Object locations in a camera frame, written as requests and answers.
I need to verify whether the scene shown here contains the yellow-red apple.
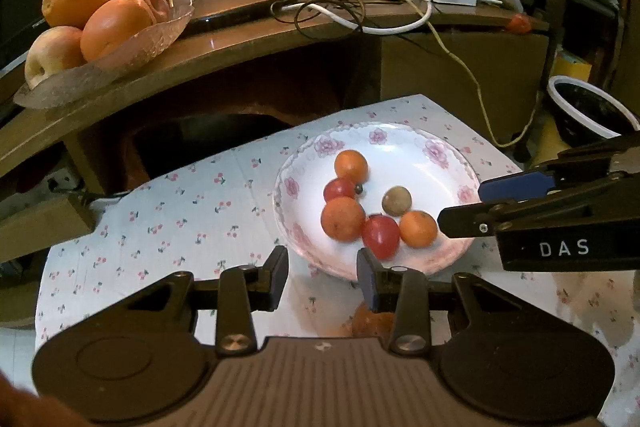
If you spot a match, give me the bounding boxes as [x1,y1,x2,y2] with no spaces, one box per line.
[24,26,86,90]

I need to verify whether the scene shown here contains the black basin with white rim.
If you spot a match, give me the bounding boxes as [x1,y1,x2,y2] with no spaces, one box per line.
[547,75,640,148]

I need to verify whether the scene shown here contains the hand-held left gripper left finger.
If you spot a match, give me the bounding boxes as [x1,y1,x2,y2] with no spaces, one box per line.
[120,246,291,355]

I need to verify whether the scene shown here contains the yellow cable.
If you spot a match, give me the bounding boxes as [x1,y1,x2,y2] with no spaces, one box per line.
[430,24,547,148]

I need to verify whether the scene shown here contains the black tablet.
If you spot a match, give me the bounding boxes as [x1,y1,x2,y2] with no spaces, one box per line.
[185,0,301,35]

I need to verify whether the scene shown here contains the glass fruit bowl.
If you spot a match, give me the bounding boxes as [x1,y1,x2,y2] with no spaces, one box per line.
[13,3,195,110]

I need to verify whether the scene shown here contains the red tomato with stem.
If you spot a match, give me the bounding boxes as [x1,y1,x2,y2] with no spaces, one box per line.
[323,177,364,204]

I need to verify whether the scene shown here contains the small orange tangerine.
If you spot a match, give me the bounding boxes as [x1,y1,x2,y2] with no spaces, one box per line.
[334,149,369,184]
[398,210,439,249]

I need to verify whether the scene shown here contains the large orange tangerine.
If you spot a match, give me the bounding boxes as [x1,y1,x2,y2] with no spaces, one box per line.
[320,196,367,242]

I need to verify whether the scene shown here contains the dark red-brown tomato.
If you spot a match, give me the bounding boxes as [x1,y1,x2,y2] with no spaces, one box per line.
[351,301,397,339]

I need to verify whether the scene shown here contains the white floral plate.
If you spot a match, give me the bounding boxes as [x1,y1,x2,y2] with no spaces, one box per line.
[272,122,482,282]

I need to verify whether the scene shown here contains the brown kiwi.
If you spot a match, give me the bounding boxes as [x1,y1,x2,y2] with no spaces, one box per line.
[382,186,413,217]

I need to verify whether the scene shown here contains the cherry print tablecloth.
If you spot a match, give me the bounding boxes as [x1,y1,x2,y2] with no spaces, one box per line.
[35,94,640,425]

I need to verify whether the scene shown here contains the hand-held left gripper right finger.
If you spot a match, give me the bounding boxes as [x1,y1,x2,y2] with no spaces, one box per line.
[356,248,506,355]

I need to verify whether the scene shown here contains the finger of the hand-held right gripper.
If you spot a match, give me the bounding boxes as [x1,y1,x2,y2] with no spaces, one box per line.
[477,136,640,204]
[437,177,640,240]

